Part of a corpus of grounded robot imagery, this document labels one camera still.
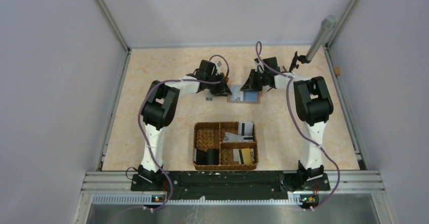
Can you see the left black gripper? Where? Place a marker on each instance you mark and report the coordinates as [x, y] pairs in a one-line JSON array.
[[223, 89]]

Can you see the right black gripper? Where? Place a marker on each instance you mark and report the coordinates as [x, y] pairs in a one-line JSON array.
[[250, 85]]

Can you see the brown leather card holder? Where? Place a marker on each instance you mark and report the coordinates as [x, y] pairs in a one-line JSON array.
[[250, 97]]

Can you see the silver striped card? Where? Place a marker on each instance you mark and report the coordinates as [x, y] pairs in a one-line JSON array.
[[237, 95]]

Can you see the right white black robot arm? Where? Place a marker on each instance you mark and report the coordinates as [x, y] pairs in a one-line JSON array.
[[313, 107]]

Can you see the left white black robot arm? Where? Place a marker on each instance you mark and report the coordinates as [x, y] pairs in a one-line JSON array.
[[158, 110]]

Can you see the grey card in basket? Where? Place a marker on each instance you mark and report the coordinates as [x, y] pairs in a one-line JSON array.
[[234, 138]]

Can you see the grey striped card beside gold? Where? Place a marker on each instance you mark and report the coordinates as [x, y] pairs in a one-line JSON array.
[[236, 157]]

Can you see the grey toy brick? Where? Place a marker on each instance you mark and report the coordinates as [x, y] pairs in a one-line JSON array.
[[209, 97]]

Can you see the brown woven divided basket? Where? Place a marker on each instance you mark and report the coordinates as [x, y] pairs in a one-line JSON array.
[[209, 135]]

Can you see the black mini tripod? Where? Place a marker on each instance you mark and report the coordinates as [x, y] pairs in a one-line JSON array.
[[294, 63]]

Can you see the black box in basket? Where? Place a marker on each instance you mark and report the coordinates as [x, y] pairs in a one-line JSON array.
[[208, 157]]

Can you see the grey metal pole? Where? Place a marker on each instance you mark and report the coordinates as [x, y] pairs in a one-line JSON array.
[[327, 25]]

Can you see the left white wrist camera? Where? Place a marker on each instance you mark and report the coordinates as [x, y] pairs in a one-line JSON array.
[[218, 65]]

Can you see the small brown wall object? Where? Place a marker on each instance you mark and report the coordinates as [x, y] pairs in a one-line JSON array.
[[336, 71]]

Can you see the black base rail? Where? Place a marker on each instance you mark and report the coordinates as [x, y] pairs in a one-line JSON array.
[[229, 185]]

